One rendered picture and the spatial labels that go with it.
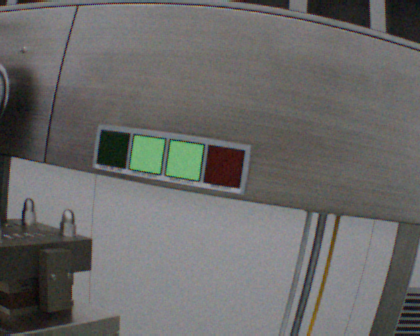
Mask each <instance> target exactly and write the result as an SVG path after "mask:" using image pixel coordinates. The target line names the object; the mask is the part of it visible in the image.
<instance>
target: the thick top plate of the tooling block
mask: <svg viewBox="0 0 420 336"><path fill-rule="evenodd" d="M21 219H22V218H21ZM21 219H20V218H15V219H7V222H4V223H1V222H0V229H1V240H2V243H0V282H2V281H9V280H10V281H12V280H20V279H21V280H22V279H27V278H28V279H30V278H35V277H36V278H38V277H39V268H38V267H39V263H38V262H39V257H38V256H39V251H38V250H40V249H49V248H50V249H52V248H61V247H64V248H65V249H68V250H71V251H72V252H71V273H76V272H78V273H79V272H82V271H84V272H86V271H92V270H91V266H92V262H91V260H92V248H93V246H92V241H93V239H92V238H88V237H85V236H83V235H79V234H76V235H77V238H76V237H70V236H64V235H63V234H61V233H59V230H60V229H58V228H55V227H52V226H50V225H47V224H43V223H39V222H37V224H28V223H27V222H24V221H21Z"/></svg>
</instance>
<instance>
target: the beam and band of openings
mask: <svg viewBox="0 0 420 336"><path fill-rule="evenodd" d="M132 3H133V4H140V3H142V4H148V3H149V4H174V5H179V4H182V5H191V6H192V5H199V6H207V7H218V8H232V9H240V10H247V11H252V12H258V13H267V14H275V15H278V16H283V17H292V18H295V19H299V20H306V21H309V22H315V23H319V24H323V25H329V26H330V27H337V28H339V29H344V30H348V31H351V32H356V33H359V34H364V35H366V36H372V37H373V38H378V39H381V40H385V41H388V42H391V43H395V44H397V45H402V46H404V47H409V48H411V49H414V50H418V51H420V0H0V12H7V11H9V12H10V11H18V10H20V11H21V10H25V9H26V10H29V9H37V8H38V9H40V8H43V9H44V8H49V7H50V8H52V7H65V6H75V5H76V6H80V5H82V6H84V5H95V4H97V5H100V4H104V5H106V4H132Z"/></svg>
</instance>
